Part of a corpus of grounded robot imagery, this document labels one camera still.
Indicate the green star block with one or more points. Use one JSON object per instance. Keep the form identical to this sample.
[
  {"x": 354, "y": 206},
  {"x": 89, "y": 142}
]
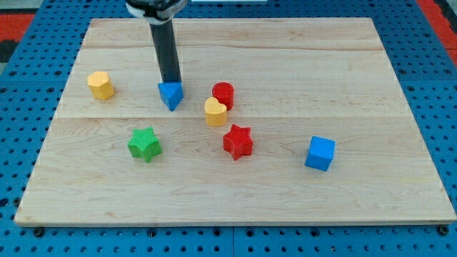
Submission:
[{"x": 144, "y": 144}]

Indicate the yellow heart block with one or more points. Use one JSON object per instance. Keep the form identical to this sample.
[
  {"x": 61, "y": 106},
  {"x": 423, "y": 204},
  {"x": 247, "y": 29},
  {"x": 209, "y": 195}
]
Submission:
[{"x": 215, "y": 112}]

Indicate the red star block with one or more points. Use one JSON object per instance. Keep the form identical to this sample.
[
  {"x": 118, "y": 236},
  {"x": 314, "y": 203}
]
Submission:
[{"x": 238, "y": 141}]

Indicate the yellow hexagon block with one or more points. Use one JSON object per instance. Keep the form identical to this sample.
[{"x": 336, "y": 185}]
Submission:
[{"x": 100, "y": 85}]

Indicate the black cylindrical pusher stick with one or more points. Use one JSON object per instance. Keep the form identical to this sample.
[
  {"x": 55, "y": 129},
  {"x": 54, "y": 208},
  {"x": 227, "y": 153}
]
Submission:
[{"x": 166, "y": 51}]

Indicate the wooden board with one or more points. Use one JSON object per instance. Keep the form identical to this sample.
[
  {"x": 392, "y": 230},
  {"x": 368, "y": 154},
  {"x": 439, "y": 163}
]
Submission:
[{"x": 293, "y": 79}]

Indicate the blue triangle block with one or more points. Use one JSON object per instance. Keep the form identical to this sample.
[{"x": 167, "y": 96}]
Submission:
[{"x": 171, "y": 94}]

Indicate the red cylinder block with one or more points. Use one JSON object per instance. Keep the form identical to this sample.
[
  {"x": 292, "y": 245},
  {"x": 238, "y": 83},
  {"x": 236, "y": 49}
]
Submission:
[{"x": 224, "y": 93}]

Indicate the blue cube block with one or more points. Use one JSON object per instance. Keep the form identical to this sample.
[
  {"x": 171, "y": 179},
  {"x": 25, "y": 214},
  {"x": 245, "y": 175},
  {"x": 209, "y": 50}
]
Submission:
[{"x": 320, "y": 153}]

